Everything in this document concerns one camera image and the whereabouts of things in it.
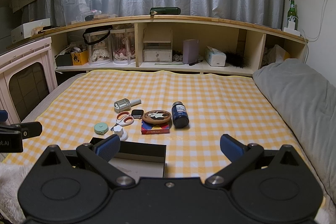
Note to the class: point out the orange white scissors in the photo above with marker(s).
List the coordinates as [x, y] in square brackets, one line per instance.
[123, 119]

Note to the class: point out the white knob suction base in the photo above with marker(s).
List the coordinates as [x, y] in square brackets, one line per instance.
[120, 132]

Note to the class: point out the clear plastic storage bin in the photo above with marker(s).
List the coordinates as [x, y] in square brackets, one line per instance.
[76, 11]

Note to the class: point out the white power adapter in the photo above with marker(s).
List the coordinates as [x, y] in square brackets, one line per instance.
[291, 26]

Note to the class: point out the round panda cork coaster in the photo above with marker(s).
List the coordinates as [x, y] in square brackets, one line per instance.
[156, 117]

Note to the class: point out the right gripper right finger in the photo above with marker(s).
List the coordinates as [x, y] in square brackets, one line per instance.
[242, 158]

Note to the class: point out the red blue card box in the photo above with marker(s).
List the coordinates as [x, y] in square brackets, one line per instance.
[148, 128]

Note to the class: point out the grey lint roller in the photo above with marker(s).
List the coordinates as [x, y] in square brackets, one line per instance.
[125, 104]

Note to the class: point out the black cardboard box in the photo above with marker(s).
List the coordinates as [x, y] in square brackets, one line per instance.
[140, 159]

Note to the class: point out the mint green tape measure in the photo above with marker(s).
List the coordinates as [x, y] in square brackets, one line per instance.
[101, 128]

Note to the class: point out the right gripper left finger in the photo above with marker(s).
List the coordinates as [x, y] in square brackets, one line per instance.
[96, 158]

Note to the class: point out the yellow black small box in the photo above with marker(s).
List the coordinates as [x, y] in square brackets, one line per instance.
[79, 58]

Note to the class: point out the dark green lying bottle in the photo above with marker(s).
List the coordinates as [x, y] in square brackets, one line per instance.
[165, 11]

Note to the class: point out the lilac cylinder container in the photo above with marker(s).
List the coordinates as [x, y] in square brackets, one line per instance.
[190, 51]

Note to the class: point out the clear doll case with handle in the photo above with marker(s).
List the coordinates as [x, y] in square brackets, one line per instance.
[98, 43]

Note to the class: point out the grey pillow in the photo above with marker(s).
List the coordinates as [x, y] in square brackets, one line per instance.
[306, 102]

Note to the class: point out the small wooden drawer organizer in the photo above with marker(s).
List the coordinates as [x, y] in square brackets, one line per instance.
[158, 45]

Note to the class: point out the white box on shelf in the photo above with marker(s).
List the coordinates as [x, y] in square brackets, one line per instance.
[26, 30]

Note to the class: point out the white tissue box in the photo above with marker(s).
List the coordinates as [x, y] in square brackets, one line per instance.
[214, 57]

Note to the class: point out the clear case pink items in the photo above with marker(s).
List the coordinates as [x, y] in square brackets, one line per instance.
[123, 46]

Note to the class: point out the yellow checkered blanket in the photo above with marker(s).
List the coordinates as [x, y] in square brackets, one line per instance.
[214, 105]

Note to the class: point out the wooden bedside shelf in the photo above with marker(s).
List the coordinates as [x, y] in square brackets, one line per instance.
[222, 34]

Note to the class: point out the green standing glass bottle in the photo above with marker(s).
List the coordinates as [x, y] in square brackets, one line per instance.
[292, 10]

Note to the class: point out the pink folding storage cabinet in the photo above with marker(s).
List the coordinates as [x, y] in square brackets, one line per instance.
[27, 77]

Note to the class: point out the white fluffy rug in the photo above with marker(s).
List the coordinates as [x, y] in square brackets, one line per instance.
[12, 177]

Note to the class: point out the dark blue supplement bottle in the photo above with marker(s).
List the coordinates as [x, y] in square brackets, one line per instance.
[179, 115]

